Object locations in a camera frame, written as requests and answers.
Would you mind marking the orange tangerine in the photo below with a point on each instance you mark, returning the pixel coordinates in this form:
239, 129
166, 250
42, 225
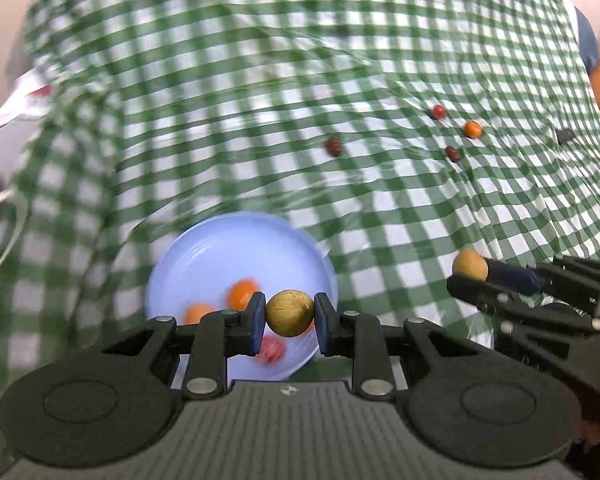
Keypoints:
242, 294
198, 313

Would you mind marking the small black object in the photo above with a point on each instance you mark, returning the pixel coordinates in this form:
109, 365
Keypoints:
565, 136

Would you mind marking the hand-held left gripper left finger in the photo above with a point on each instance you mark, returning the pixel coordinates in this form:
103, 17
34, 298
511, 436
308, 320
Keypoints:
254, 327

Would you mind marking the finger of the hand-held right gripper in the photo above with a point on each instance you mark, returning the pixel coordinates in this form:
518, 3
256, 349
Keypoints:
510, 276
480, 292

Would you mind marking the red cherry tomato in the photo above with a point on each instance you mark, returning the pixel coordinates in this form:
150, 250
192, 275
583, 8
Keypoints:
438, 111

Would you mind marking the dark red jujube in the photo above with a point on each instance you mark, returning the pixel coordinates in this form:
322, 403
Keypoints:
334, 146
453, 153

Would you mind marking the green white checked tablecloth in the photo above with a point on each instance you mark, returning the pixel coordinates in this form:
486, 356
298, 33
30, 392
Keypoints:
280, 60

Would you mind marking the yellow green lemon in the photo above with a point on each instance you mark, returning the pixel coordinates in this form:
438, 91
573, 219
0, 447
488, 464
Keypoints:
289, 312

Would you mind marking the light blue plate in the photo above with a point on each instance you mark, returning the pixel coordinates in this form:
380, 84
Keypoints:
215, 255

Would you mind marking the small yellow plum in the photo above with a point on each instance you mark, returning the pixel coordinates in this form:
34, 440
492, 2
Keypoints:
470, 265

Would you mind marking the small orange kumquat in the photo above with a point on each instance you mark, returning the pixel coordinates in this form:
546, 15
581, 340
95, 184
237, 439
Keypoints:
472, 129

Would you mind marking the white box with red mark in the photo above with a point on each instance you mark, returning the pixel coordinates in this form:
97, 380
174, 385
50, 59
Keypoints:
5, 135

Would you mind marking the orange yellow peach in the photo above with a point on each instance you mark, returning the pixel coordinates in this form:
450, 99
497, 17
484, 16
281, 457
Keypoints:
310, 329

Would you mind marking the pink red apple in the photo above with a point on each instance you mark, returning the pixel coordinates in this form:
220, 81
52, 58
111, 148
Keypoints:
271, 350

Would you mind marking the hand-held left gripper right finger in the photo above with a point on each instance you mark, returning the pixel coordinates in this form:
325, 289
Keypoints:
324, 327

